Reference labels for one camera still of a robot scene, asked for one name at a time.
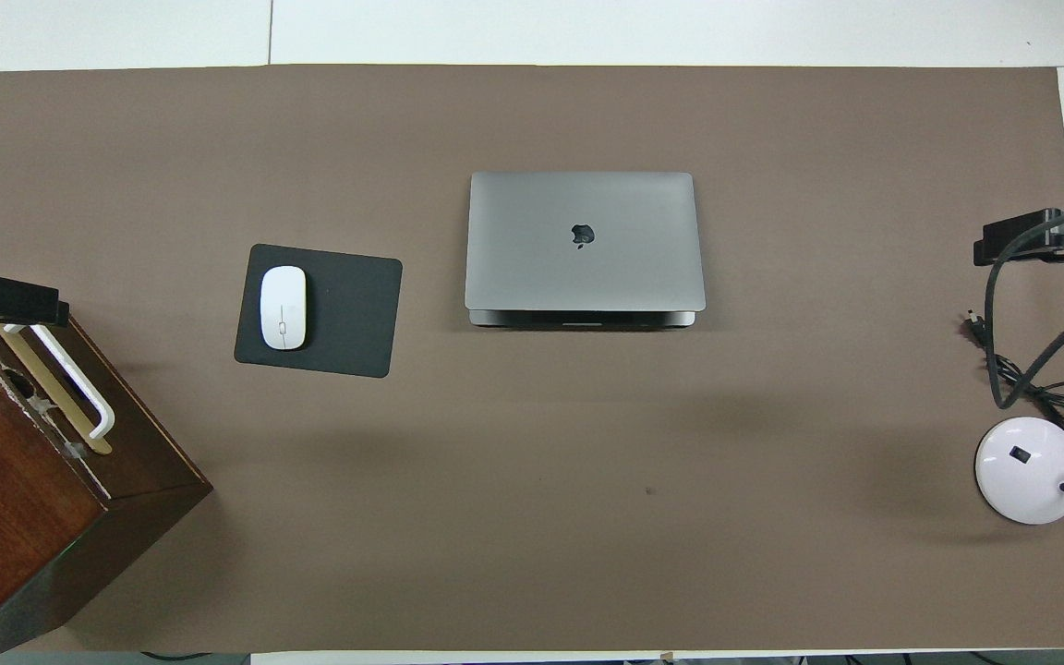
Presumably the grey apple laptop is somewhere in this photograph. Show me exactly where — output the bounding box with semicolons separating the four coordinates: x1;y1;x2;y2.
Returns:
465;171;707;330

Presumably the white desk lamp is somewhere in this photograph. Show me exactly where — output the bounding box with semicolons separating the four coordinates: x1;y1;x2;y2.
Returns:
974;358;1064;526

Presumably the white computer mouse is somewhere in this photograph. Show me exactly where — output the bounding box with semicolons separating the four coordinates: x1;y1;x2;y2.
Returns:
260;266;308;351

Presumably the black mouse pad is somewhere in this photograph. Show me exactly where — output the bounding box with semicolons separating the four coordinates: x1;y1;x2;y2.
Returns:
234;244;404;379

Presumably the brown table mat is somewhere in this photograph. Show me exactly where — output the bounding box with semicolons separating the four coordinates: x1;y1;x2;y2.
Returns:
0;65;1064;652

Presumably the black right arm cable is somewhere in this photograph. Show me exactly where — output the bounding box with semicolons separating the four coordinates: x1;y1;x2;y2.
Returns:
985;208;1064;410

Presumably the white box handle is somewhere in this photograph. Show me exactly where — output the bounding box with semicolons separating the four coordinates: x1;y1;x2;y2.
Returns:
4;323;115;440

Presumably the brass handle plate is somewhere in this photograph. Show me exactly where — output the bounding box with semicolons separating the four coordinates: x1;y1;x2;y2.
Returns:
0;323;114;455

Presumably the black lamp power cable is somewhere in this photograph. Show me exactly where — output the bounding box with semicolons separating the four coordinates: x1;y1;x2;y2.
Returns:
961;310;1064;437

